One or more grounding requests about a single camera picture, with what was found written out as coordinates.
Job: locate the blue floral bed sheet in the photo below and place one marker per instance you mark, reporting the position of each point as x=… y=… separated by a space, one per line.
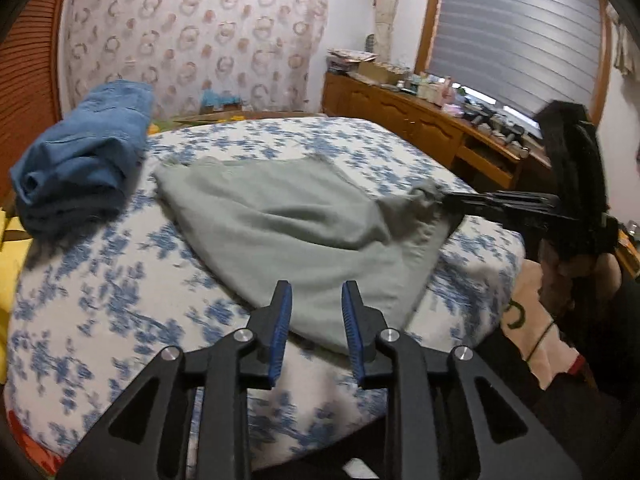
x=125 y=310

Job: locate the pink tissue box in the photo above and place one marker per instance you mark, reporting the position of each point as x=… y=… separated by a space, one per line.
x=451 y=109

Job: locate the group of toiletry bottles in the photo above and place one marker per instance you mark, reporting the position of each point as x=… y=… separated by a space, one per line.
x=430 y=89

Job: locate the grey pants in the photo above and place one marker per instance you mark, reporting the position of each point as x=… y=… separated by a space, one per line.
x=280 y=230

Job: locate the person's right hand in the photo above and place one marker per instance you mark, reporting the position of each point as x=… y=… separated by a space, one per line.
x=607 y=270

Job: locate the circle print sheer curtain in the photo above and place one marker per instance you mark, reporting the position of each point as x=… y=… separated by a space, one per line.
x=200 y=35

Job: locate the wooden cabinet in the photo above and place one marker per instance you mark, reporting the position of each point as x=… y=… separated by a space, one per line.
x=400 y=110

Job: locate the yellow plush toy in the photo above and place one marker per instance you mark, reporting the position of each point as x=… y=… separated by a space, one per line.
x=7 y=285

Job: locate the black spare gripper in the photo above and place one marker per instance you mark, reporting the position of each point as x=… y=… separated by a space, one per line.
x=505 y=132

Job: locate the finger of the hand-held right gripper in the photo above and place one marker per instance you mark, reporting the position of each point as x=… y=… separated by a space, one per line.
x=500 y=215
x=500 y=197

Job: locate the beige lace curtain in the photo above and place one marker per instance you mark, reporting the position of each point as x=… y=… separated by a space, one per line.
x=625 y=45
x=387 y=5

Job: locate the cardboard box with blue bag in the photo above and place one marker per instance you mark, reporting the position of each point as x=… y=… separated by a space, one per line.
x=220 y=97

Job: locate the person's dark clothing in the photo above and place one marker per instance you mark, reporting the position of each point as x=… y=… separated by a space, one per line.
x=550 y=435

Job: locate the stack of printed papers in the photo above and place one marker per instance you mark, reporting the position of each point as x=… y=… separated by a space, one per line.
x=347 y=56

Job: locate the grey window blind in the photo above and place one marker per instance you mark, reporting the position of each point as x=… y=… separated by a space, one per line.
x=510 y=25

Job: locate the folded blue jeans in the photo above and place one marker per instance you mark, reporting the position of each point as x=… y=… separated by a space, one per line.
x=85 y=150

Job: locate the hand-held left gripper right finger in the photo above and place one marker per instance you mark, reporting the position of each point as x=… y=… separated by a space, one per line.
x=352 y=330

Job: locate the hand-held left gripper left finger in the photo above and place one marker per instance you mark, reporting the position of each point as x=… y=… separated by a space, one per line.
x=280 y=330

